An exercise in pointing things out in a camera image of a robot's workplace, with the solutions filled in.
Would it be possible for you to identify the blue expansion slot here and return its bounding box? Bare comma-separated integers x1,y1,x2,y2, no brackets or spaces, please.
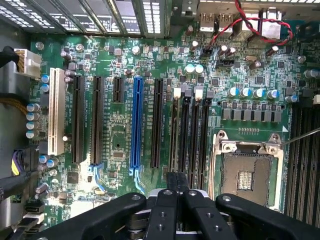
128,76,146,195

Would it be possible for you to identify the white PCI expansion slot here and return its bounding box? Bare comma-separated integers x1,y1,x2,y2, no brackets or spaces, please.
47,67,67,156

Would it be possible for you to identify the black sleeved cable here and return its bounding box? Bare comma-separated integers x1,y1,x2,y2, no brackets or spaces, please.
0,169,39,200

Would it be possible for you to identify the silver USB port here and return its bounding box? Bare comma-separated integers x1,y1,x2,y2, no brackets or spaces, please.
199,12,216,33
217,12,235,34

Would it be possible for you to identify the black purple wire connector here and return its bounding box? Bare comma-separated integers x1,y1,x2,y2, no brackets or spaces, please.
10,147,39,177

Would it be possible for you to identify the green motherboard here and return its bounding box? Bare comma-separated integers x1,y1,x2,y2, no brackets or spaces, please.
24,14,320,232

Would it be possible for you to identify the red black twisted wire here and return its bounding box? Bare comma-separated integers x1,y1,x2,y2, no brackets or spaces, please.
204,0,294,55

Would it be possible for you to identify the silver CPU socket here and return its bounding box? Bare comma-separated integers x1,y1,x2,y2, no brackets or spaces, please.
210,129,285,214

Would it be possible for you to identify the black flat data cable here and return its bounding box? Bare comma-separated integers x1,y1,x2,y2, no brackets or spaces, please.
9,212,45,240

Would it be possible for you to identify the silver rear port block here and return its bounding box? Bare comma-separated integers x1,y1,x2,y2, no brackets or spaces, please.
239,6,284,41

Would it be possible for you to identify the white power connector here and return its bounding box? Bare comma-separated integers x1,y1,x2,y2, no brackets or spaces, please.
13,48,42,81

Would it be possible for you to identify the long black expansion slot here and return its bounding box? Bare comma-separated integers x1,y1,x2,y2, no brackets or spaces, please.
89,75,106,191
71,75,86,165
150,78,164,169

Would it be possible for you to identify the yellow wire bundle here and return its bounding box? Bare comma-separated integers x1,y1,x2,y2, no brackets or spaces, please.
0,97,29,116

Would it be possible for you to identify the thick black power cable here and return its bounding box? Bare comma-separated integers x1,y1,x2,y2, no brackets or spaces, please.
0,46,20,69

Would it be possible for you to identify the black RAM slot white clip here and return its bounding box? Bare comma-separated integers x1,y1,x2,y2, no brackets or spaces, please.
168,87,182,174
187,88,204,190

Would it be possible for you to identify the short black expansion slot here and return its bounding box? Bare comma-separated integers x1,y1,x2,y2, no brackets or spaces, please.
112,76,125,104

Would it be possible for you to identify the thin metal locking lever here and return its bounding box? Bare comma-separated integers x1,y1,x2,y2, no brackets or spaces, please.
278,128,320,146

